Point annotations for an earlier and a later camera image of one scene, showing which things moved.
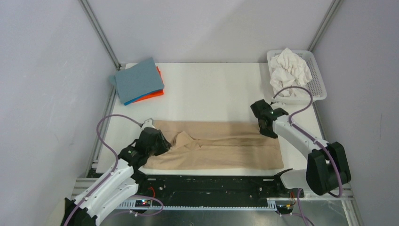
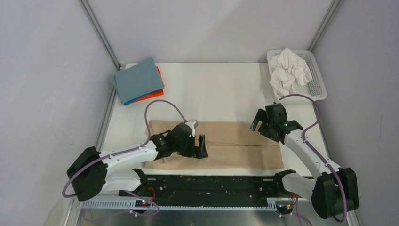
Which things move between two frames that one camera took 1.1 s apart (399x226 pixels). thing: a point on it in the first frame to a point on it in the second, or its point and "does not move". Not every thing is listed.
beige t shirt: x=216 y=145 does not move
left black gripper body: x=160 y=147 to x=186 y=148
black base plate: x=161 y=188 does not move
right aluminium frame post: x=333 y=10 does not move
